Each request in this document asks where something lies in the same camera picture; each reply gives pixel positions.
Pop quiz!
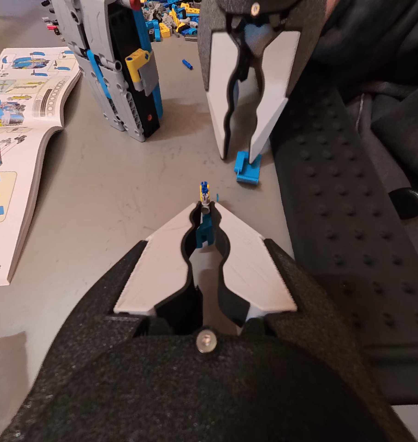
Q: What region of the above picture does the pile of building parts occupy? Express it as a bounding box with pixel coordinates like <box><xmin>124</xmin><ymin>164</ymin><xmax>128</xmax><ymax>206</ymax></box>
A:
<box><xmin>141</xmin><ymin>0</ymin><xmax>201</xmax><ymax>43</ymax></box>

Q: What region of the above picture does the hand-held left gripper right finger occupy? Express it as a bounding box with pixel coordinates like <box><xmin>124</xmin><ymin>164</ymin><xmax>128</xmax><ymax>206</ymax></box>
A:
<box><xmin>210</xmin><ymin>202</ymin><xmax>297</xmax><ymax>330</ymax></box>

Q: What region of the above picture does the blue curved panel piece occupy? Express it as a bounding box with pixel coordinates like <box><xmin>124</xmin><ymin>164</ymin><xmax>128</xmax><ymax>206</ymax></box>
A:
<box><xmin>234</xmin><ymin>151</ymin><xmax>263</xmax><ymax>186</ymax></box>
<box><xmin>195</xmin><ymin>193</ymin><xmax>219</xmax><ymax>250</ymax></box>

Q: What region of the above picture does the grey desk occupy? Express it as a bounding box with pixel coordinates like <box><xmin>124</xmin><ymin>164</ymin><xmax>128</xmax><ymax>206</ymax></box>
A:
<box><xmin>0</xmin><ymin>0</ymin><xmax>296</xmax><ymax>442</ymax></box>

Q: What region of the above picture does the instruction booklet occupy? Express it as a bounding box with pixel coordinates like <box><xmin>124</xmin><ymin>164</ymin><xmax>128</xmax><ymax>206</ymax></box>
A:
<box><xmin>0</xmin><ymin>47</ymin><xmax>82</xmax><ymax>288</ymax></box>

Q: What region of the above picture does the grey blue toy robot build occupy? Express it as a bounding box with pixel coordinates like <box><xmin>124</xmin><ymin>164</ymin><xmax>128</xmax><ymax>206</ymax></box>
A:
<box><xmin>52</xmin><ymin>0</ymin><xmax>163</xmax><ymax>143</ymax></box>

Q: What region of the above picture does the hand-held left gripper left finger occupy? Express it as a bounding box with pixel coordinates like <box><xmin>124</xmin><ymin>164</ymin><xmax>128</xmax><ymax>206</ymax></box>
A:
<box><xmin>113</xmin><ymin>202</ymin><xmax>204</xmax><ymax>329</ymax></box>

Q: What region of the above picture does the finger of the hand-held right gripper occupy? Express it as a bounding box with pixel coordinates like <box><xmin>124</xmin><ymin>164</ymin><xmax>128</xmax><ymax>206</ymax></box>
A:
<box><xmin>207</xmin><ymin>30</ymin><xmax>240</xmax><ymax>161</ymax></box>
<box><xmin>249</xmin><ymin>30</ymin><xmax>302</xmax><ymax>165</ymax></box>

